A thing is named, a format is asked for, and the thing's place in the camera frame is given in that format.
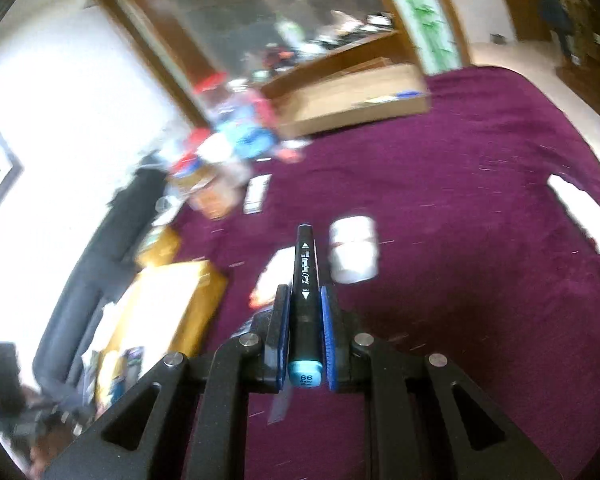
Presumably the dark sofa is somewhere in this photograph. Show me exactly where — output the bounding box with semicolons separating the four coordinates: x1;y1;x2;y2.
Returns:
32;165;176;396

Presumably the white flat pack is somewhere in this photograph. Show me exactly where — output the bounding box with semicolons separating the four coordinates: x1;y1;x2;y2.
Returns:
243;174;272;215

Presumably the white tape roll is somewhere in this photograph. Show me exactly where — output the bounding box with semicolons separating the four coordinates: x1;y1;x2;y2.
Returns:
328;216;381;283

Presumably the white paper strip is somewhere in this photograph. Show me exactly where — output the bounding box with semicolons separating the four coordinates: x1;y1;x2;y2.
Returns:
547;175;600;255

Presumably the green scroll painting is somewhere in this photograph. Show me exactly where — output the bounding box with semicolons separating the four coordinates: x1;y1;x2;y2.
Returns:
370;0;461;76

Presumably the purple tablecloth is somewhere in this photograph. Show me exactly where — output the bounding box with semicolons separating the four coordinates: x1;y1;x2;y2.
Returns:
170;65;600;480

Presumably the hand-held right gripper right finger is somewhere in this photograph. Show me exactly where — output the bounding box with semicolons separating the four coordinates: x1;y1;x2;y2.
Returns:
321;285;563;480

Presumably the plastic jar of snacks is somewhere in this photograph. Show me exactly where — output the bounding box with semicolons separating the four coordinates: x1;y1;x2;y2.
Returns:
167;155;218;213

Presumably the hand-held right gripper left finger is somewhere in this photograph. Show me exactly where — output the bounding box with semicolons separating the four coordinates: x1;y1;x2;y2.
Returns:
42;285;291;480

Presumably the cardboard box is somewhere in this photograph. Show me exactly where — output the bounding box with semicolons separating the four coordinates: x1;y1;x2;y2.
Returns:
260;62;433;136

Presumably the white tray with yellow rim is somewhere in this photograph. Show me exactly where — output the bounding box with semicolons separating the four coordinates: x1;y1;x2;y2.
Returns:
92;260;228;411

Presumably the black marker with blue cap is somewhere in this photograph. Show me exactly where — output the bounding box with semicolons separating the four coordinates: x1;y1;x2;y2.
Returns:
286;225;326;390

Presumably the white and red packet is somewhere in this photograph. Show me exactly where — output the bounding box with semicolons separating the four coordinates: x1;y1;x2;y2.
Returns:
250;247;298;311

